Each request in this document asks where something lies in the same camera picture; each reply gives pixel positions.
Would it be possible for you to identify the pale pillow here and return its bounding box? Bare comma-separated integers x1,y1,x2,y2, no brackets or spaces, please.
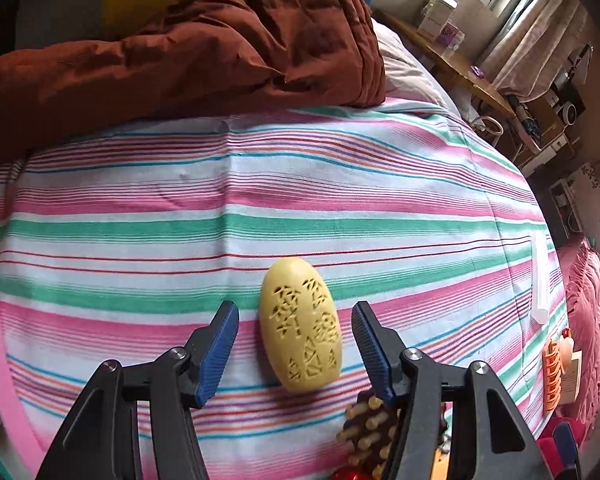
372,17,461,111

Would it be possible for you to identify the beige patterned curtain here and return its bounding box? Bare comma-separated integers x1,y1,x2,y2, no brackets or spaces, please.
480,0,588,101

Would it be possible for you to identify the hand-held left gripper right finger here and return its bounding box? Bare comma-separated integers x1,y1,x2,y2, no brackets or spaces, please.
351,301,553,480

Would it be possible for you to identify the yellow carved oval toy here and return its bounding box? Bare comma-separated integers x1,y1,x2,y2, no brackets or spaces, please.
259,257,343,393

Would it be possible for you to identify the orange ridged plastic toy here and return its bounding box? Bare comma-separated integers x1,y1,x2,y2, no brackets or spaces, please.
541,337,567,416

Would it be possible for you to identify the brown wooden massage comb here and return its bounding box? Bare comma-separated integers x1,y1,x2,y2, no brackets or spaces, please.
336,391,406,471

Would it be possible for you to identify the red plastic object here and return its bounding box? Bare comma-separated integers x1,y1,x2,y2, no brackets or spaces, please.
537,420,588,480

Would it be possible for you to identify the white plastic tube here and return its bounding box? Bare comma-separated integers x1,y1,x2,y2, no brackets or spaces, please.
530,232,551,323

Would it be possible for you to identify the white carton box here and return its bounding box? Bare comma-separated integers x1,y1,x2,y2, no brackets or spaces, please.
419,0,458,38

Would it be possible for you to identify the striped pink green bedsheet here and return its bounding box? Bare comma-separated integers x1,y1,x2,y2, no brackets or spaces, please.
0,97,568,480

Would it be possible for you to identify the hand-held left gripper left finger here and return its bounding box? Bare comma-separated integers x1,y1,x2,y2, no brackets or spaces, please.
35,300,241,480

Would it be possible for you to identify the cluttered wooden desk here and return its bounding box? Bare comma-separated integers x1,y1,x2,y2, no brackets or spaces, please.
500,80,588,171

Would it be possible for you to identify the pink textured blanket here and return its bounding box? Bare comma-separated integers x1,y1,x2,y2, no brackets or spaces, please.
555,237,600,426

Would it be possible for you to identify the white cup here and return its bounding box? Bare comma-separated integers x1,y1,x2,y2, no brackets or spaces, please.
472,115,505,148

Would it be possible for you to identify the wooden side table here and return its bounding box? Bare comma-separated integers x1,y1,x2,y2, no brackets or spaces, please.
385,7,518,118

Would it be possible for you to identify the brown quilted duvet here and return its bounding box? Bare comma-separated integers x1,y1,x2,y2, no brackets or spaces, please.
0,0,387,161

